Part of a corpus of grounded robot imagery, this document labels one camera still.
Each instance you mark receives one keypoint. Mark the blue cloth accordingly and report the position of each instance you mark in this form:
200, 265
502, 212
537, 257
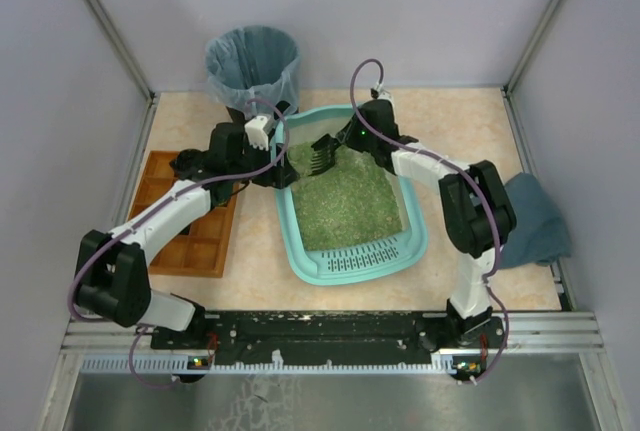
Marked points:
541, 236

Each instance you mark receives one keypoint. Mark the black mounting rail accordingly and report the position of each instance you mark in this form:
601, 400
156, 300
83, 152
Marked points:
339, 343

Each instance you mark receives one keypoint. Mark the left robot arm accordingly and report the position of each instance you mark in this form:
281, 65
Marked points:
112, 272

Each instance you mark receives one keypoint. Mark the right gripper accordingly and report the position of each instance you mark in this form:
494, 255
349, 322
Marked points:
351, 136

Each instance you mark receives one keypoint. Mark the blue trash bag liner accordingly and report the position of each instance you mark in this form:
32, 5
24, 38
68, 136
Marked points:
253, 62

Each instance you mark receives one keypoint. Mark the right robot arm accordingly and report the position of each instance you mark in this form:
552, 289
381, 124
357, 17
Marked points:
478, 215

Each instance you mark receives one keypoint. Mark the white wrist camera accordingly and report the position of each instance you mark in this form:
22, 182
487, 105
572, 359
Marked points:
378, 93
257, 131

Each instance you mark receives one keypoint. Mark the black round object in tray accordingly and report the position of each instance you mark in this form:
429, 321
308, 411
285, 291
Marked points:
184, 162

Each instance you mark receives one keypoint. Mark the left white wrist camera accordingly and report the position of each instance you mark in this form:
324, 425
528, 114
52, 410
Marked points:
257, 131

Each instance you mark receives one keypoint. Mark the black trash bin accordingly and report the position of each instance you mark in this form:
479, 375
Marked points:
242, 116

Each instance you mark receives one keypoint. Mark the green cat litter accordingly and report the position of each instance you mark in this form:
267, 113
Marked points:
350, 204

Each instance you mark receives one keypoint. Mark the wooden compartment tray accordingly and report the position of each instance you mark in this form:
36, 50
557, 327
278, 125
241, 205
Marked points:
200, 249

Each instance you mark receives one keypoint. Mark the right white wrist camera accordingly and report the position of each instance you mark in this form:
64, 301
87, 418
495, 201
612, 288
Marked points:
378, 93

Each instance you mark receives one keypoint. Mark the teal litter box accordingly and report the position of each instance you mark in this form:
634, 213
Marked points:
354, 264

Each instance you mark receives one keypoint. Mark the black litter scoop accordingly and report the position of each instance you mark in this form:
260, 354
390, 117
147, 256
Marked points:
323, 154

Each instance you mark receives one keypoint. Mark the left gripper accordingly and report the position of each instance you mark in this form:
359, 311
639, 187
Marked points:
276, 171

